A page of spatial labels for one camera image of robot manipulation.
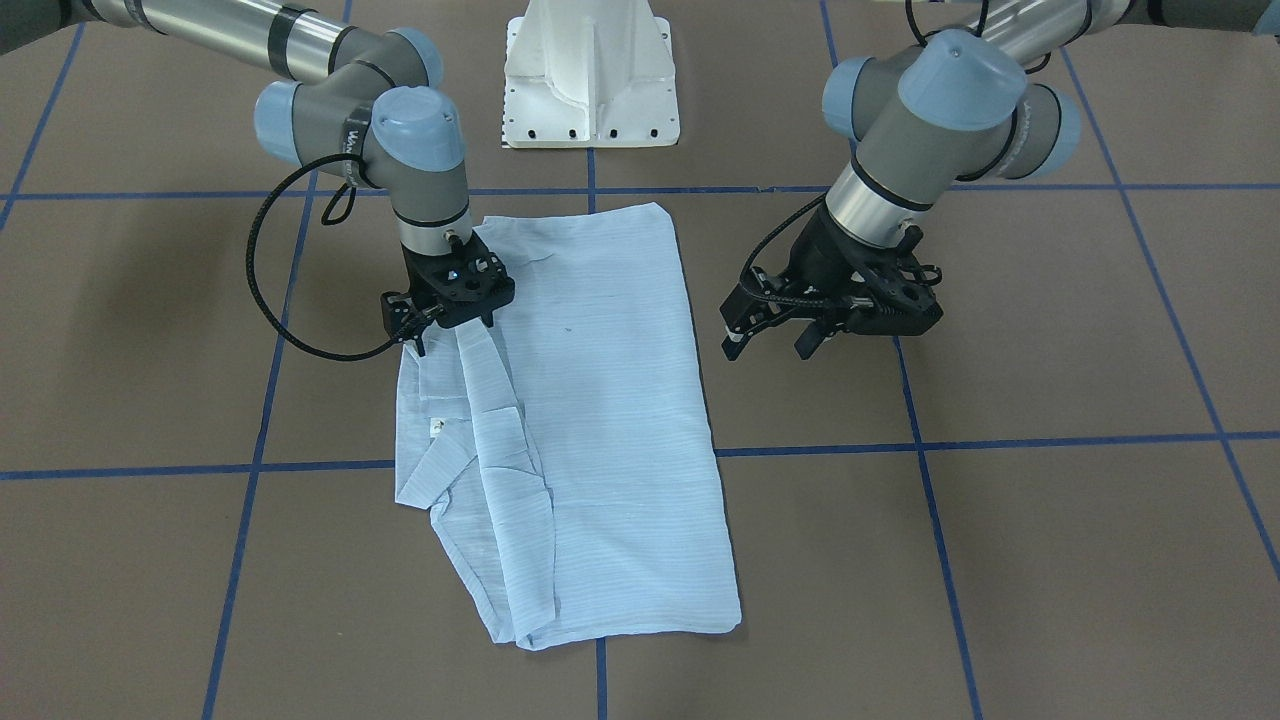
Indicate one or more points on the light blue button-up shirt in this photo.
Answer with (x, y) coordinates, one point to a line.
(564, 453)

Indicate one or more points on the white central column base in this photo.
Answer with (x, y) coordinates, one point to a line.
(589, 75)

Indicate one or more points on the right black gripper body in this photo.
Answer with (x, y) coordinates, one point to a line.
(414, 270)

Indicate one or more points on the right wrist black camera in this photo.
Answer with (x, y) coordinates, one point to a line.
(402, 319)

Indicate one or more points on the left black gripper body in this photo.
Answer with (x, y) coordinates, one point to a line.
(820, 252)

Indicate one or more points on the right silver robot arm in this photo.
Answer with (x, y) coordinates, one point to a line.
(366, 108)

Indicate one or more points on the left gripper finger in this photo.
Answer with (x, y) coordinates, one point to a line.
(750, 310)
(815, 334)

